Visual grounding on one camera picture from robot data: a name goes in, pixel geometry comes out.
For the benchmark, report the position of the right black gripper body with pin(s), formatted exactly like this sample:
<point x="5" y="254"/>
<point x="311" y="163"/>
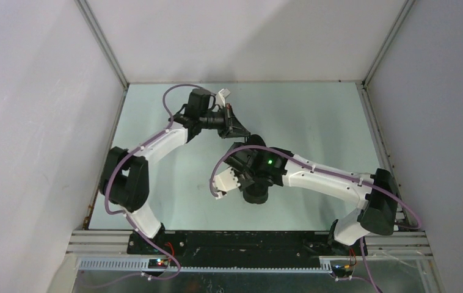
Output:
<point x="245" y="178"/>

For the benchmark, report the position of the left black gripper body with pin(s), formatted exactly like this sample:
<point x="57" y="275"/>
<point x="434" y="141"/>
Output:
<point x="224" y="132"/>

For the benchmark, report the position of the black sneaker shoe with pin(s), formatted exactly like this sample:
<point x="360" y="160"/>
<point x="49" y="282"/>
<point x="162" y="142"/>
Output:
<point x="259" y="194"/>

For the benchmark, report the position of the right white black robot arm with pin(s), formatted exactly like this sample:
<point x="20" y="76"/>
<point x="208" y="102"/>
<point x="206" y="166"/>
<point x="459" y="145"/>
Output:
<point x="373" y="195"/>

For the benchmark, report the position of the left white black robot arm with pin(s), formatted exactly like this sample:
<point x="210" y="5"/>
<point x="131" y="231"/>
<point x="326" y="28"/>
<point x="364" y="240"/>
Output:
<point x="124" y="182"/>

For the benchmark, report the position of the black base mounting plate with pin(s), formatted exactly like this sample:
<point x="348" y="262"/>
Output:
<point x="244" y="249"/>

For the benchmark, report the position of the right circuit board with leds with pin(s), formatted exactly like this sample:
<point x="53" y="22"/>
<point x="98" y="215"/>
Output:
<point x="342" y="272"/>

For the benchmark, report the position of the circuit board with leds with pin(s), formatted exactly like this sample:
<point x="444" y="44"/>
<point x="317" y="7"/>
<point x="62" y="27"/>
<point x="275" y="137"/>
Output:
<point x="158" y="263"/>
<point x="342" y="272"/>

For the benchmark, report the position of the left circuit board with leds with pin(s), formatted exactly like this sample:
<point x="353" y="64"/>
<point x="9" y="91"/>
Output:
<point x="158" y="263"/>

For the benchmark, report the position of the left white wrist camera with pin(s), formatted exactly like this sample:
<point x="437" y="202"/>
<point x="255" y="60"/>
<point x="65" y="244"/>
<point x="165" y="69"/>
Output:
<point x="221" y="97"/>

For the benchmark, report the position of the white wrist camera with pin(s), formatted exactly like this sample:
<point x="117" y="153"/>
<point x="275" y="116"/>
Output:
<point x="221" y="97"/>
<point x="224" y="182"/>

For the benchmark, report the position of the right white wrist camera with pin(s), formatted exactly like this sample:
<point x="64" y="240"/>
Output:
<point x="224" y="182"/>

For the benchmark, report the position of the slotted grey cable duct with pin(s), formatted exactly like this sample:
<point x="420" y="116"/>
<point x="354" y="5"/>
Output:
<point x="143" y="265"/>

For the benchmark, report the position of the aluminium front rail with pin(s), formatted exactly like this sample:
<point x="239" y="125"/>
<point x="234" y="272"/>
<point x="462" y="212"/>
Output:
<point x="405" y="245"/>

